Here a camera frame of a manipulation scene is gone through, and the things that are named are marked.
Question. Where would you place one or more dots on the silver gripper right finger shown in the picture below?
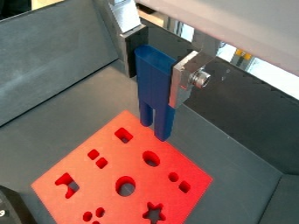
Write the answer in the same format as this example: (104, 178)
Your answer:
(189, 74)

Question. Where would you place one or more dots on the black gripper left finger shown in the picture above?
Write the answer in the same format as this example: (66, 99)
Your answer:
(133, 33)

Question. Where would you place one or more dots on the blue square-circle peg object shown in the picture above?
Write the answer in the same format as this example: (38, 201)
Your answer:
(154, 70)

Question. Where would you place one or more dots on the red shape-sorting board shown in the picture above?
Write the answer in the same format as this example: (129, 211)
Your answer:
(120, 176)

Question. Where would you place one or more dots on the black device corner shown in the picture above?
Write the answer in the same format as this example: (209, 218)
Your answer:
(14, 210)

